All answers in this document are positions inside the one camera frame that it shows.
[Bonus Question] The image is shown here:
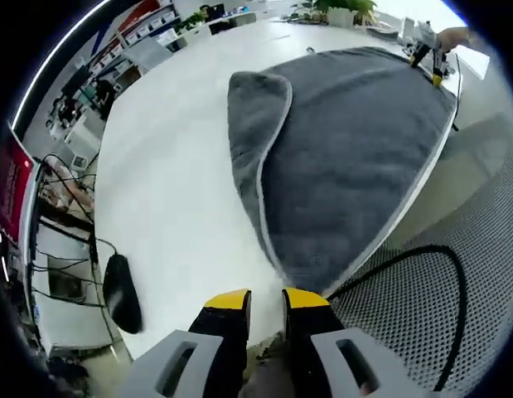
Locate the green potted plant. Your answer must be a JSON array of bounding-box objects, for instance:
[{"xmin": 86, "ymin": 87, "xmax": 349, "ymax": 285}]
[{"xmin": 291, "ymin": 0, "xmax": 378, "ymax": 28}]

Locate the black computer mouse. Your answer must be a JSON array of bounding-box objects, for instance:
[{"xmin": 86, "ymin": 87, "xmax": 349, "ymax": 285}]
[{"xmin": 102, "ymin": 253, "xmax": 143, "ymax": 335}]

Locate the grey towel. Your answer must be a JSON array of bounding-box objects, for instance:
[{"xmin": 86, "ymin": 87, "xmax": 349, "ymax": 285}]
[{"xmin": 226, "ymin": 45, "xmax": 459, "ymax": 299}]

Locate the thick black cable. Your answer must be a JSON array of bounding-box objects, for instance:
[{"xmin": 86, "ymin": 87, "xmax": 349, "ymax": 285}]
[{"xmin": 325, "ymin": 244, "xmax": 469, "ymax": 393}]

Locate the white office chair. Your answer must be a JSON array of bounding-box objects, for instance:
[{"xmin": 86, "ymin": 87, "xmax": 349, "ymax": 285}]
[{"xmin": 126, "ymin": 38, "xmax": 175, "ymax": 72}]

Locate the linear ceiling light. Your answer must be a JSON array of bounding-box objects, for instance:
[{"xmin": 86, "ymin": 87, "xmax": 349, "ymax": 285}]
[{"xmin": 10, "ymin": 0, "xmax": 113, "ymax": 130}]

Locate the white mesh chair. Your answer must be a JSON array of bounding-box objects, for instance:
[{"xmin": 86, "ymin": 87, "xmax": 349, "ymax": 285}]
[{"xmin": 328, "ymin": 156, "xmax": 513, "ymax": 393}]

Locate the monitor with red screen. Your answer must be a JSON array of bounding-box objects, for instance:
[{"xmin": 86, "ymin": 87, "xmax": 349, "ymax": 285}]
[{"xmin": 0, "ymin": 134, "xmax": 36, "ymax": 246}]

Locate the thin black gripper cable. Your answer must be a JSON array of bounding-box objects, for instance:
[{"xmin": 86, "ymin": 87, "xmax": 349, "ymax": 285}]
[{"xmin": 453, "ymin": 53, "xmax": 465, "ymax": 133}]

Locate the shelf with white boxes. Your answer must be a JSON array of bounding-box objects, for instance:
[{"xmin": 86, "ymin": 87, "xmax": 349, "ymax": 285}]
[{"xmin": 92, "ymin": 0, "xmax": 177, "ymax": 57}]

